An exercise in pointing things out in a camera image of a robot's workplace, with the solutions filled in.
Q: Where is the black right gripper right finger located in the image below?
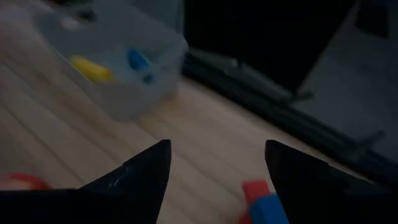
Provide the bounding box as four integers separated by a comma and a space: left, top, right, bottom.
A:
265, 140, 385, 224

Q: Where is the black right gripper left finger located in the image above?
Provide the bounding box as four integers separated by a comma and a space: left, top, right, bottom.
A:
79, 139, 172, 224

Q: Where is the blue cube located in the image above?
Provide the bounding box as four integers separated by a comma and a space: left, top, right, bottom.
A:
248, 192, 290, 224

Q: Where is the red long block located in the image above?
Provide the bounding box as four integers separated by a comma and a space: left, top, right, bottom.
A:
238, 179, 272, 224

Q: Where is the blue long block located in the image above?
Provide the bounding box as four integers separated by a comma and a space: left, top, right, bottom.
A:
126, 49, 150, 72

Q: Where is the orange long block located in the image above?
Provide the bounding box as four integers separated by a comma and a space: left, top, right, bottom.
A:
0, 172, 52, 191

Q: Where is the yellow long block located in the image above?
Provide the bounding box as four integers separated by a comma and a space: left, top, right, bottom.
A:
70, 55, 114, 83

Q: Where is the clear plastic bin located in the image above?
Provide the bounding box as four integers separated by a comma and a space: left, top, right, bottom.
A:
30, 0, 189, 122

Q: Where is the black divider screen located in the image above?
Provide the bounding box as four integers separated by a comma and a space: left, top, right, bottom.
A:
183, 0, 357, 94

